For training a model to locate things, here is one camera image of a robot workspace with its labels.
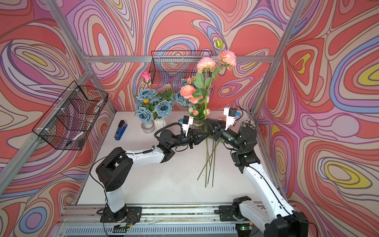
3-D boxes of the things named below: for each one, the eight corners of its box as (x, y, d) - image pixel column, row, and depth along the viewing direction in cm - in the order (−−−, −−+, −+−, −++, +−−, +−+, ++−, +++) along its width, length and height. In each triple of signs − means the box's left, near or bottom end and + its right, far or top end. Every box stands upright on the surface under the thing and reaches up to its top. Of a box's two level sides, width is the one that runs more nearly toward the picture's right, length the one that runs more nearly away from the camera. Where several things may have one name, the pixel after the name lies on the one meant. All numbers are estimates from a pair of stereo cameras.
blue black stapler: (116, 140, 105) (113, 135, 101) (123, 124, 115) (120, 119, 110) (121, 140, 105) (118, 135, 101) (127, 124, 115) (125, 119, 110)
